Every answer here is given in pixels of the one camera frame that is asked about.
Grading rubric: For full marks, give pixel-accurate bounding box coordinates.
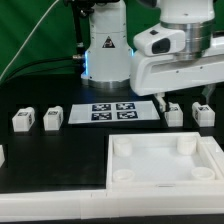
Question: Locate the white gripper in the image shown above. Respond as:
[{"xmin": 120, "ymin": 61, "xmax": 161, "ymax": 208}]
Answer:
[{"xmin": 130, "ymin": 52, "xmax": 224, "ymax": 113}]

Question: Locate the white square tabletop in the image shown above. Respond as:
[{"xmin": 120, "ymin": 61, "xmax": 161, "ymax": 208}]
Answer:
[{"xmin": 106, "ymin": 132, "xmax": 224, "ymax": 191}]

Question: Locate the white sheet with AprilTags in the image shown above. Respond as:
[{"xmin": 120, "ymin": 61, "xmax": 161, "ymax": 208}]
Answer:
[{"xmin": 68, "ymin": 101, "xmax": 160, "ymax": 124}]

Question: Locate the white L-shaped obstacle fence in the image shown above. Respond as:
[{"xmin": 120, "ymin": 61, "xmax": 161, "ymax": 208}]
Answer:
[{"xmin": 0, "ymin": 135, "xmax": 224, "ymax": 222}]

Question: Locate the white block at left edge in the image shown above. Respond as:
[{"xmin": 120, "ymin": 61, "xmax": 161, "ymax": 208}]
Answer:
[{"xmin": 0, "ymin": 145, "xmax": 5, "ymax": 168}]

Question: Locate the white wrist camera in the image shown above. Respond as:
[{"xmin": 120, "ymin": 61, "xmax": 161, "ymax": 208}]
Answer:
[{"xmin": 134, "ymin": 25, "xmax": 185, "ymax": 57}]

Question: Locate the black cable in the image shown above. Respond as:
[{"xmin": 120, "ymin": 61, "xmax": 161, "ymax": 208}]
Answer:
[{"xmin": 0, "ymin": 57, "xmax": 84, "ymax": 88}]

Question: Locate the white cable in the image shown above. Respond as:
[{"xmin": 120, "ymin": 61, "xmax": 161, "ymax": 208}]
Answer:
[{"xmin": 0, "ymin": 0, "xmax": 61, "ymax": 83}]

